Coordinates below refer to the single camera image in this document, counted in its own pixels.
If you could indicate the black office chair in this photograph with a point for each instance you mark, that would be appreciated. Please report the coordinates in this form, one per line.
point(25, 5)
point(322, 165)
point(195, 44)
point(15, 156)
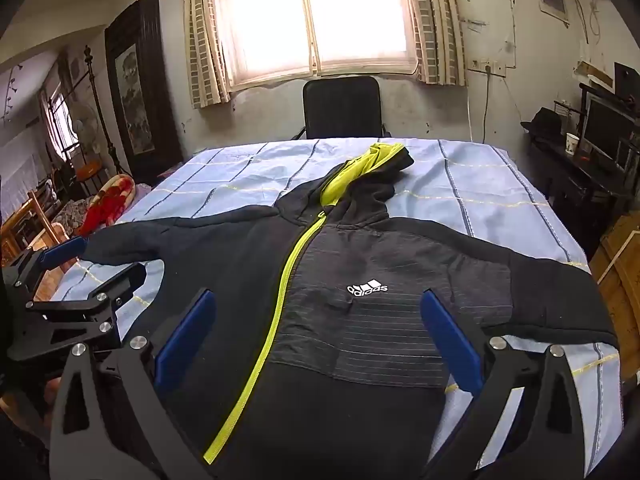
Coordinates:
point(342, 107)

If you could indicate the white cup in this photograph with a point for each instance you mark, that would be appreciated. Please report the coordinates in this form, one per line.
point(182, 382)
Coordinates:
point(572, 144)

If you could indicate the standing fan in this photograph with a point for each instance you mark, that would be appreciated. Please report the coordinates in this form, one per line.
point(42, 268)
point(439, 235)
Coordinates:
point(82, 127)

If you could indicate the black hat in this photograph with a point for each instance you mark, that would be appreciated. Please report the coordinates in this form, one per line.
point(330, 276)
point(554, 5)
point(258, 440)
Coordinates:
point(544, 121)

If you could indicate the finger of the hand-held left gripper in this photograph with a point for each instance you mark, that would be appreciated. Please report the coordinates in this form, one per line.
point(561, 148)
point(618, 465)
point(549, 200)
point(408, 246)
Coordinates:
point(122, 282)
point(62, 252)

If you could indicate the light blue checked sheet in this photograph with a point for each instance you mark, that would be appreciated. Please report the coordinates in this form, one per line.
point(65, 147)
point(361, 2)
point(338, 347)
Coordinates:
point(475, 195)

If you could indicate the orange stool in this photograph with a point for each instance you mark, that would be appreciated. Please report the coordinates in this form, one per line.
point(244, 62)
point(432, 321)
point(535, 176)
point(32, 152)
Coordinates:
point(89, 170)

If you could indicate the black desk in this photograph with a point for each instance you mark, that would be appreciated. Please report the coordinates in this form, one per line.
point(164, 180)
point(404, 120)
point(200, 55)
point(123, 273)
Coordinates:
point(565, 175)

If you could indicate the black hooded jacket yellow zipper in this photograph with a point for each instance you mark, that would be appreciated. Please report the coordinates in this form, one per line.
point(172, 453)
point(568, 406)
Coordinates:
point(350, 350)

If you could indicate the computer monitor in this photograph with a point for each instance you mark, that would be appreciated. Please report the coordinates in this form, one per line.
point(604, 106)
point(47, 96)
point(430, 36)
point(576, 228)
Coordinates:
point(605, 127)

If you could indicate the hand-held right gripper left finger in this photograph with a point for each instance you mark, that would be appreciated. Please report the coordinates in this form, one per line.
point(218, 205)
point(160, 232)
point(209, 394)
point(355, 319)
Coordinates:
point(185, 340)

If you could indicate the checked curtain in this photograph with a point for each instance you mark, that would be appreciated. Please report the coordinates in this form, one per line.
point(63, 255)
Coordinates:
point(435, 25)
point(202, 35)

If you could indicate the wall vent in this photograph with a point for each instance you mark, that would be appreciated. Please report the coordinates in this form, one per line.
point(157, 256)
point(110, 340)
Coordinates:
point(552, 0)

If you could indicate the wooden chair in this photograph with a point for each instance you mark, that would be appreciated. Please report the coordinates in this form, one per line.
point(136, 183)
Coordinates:
point(37, 215)

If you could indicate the barred side room window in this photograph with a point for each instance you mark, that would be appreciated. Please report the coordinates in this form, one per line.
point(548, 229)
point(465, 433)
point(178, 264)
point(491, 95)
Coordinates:
point(60, 125)

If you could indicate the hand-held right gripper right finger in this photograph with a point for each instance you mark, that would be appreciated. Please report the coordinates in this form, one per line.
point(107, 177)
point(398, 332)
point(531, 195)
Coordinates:
point(450, 345)

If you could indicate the dark framed painting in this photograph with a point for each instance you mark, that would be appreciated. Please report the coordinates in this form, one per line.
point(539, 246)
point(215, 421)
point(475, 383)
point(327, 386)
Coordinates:
point(145, 85)

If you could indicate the black coat stand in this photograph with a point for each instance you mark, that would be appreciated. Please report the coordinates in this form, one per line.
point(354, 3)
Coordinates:
point(92, 85)

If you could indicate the wall socket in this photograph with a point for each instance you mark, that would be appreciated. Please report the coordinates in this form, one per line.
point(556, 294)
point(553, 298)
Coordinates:
point(486, 66)

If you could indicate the bright window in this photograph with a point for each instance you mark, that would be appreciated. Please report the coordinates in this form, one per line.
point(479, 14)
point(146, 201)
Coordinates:
point(320, 15)

